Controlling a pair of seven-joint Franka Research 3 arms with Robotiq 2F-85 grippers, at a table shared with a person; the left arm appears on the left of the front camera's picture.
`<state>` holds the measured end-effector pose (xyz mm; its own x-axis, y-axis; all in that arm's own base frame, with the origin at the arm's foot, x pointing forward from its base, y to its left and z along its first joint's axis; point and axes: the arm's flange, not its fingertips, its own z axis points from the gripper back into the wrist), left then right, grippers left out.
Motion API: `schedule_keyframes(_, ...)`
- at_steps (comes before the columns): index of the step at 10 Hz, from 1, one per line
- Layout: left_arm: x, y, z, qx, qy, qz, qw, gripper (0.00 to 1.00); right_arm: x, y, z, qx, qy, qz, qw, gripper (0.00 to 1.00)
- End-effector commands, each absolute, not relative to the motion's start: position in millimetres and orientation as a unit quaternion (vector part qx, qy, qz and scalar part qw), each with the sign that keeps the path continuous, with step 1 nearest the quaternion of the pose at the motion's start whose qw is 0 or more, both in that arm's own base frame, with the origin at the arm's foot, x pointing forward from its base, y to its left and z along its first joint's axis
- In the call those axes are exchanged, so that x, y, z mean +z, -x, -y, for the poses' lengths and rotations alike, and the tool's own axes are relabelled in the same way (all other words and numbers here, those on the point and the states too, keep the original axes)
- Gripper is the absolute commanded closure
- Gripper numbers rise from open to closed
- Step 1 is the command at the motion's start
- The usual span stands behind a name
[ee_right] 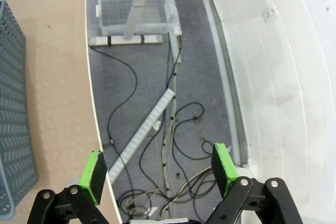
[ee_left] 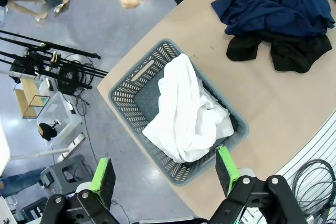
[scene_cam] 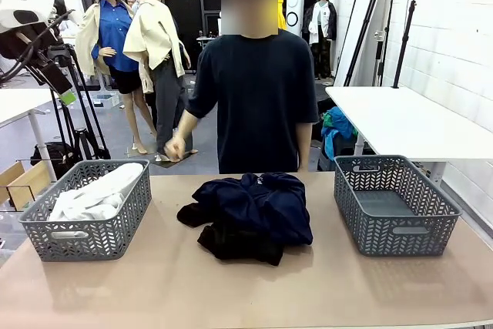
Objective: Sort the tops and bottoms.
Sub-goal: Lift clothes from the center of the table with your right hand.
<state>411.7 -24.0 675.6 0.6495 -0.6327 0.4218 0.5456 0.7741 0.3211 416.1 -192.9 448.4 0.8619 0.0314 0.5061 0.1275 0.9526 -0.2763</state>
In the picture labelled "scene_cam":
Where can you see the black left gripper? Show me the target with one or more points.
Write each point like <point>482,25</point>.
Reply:
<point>56,76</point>

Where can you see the white garment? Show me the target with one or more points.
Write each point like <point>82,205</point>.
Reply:
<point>92,198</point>

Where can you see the navy blue garment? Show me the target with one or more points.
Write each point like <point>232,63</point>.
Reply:
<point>265,205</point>

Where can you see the black garment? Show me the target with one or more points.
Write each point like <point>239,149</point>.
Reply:
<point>239,246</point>

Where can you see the person's left forearm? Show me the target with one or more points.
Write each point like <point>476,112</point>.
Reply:
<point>304,144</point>

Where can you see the person's right forearm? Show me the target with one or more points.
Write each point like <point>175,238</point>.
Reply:
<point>186,125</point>

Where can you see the person's right hand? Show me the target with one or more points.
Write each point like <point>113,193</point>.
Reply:
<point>175,148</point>

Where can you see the white table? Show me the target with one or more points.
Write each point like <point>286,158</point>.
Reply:
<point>404,125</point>
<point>19,103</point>

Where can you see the black bag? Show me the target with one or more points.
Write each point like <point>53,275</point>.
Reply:
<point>58,152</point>

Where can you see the mannequin in blue shirt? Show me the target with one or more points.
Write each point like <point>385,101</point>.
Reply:
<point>113,32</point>

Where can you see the wooden box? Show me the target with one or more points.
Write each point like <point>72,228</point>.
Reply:
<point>31,182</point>

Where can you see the mannequin in cream jacket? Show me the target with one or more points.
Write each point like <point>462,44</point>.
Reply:
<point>154,28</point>

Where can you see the dark grey plastic basket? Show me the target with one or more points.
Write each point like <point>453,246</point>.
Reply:
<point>385,244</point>
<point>96,244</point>

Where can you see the person in dark t-shirt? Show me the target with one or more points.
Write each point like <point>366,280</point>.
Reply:
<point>262,94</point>

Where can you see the yellow garment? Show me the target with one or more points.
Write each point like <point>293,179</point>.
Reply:
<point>282,17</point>

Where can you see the mannequin in black jacket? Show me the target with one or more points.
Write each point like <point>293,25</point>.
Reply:
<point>319,21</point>

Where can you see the blue green clothes pile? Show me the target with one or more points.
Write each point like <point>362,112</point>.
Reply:
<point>339,121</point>

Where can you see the black folded stand poles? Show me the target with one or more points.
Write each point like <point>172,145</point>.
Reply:
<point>365,26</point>

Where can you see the black light stand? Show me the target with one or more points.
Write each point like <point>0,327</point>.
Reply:
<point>404,44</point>

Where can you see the black camera tripod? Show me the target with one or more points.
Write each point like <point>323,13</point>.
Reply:
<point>86,113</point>

